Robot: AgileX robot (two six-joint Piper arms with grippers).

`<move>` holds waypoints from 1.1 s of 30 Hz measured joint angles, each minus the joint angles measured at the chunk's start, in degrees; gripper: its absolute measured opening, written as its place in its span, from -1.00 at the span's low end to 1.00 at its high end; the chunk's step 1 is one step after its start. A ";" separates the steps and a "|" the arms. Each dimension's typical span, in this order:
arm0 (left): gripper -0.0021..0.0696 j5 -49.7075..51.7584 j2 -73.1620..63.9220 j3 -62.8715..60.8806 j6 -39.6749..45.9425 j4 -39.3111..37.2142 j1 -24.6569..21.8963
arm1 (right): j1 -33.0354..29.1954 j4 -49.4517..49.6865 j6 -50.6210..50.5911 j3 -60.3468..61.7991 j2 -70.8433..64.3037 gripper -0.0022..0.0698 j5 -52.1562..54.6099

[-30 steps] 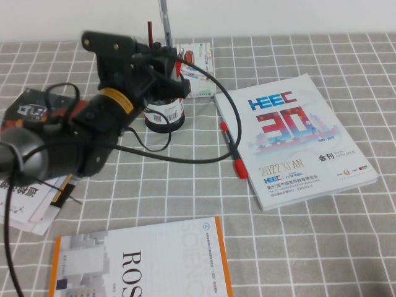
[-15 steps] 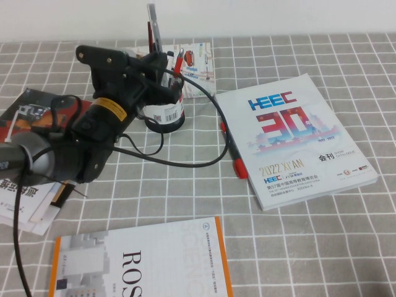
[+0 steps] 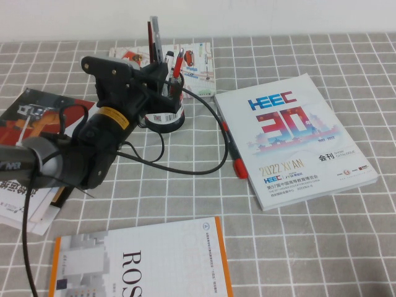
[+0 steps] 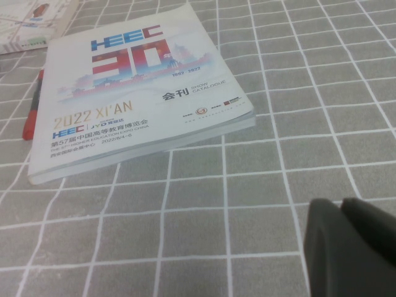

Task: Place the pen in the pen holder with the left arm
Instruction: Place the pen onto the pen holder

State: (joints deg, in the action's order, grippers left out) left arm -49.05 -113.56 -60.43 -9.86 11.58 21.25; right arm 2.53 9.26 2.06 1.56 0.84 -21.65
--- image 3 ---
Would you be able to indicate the red white robot brochure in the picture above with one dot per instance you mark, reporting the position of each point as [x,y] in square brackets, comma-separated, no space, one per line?
[12,108]

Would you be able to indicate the grey pen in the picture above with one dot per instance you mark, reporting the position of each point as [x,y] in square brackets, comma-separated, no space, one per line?
[156,37]

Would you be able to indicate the red and black marker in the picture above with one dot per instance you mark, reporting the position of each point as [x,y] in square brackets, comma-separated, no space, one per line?
[239,168]

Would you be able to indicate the brochure with tan stripe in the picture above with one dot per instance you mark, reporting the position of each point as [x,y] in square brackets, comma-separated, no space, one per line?
[51,204]

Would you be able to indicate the white ROS book orange edge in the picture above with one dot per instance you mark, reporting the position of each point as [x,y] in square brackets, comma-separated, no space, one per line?
[173,263]

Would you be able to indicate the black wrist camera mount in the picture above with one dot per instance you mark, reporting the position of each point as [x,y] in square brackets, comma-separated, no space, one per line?
[105,66]

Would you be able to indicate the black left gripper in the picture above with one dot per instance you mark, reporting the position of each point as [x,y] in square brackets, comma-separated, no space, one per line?
[139,96]

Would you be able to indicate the white paper sheet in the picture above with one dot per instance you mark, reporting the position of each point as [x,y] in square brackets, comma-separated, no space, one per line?
[37,228]

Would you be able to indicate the red book with map cover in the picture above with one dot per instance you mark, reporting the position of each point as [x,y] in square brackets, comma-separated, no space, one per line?
[201,71]

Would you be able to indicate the dark red pencil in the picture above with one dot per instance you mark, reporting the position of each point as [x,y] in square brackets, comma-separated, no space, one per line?
[149,40]

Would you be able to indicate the white HEEC catalogue book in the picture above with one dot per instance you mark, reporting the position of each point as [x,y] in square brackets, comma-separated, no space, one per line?
[309,173]

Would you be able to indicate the grey checked tablecloth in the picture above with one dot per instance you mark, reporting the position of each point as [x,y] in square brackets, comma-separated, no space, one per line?
[309,247]

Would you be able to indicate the black mesh pen holder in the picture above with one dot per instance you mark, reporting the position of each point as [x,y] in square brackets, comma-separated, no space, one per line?
[167,125]

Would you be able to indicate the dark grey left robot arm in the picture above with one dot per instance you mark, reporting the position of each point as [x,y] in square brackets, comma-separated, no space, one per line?
[92,148]

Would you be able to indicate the red pen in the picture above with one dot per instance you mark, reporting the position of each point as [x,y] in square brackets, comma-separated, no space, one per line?
[177,66]

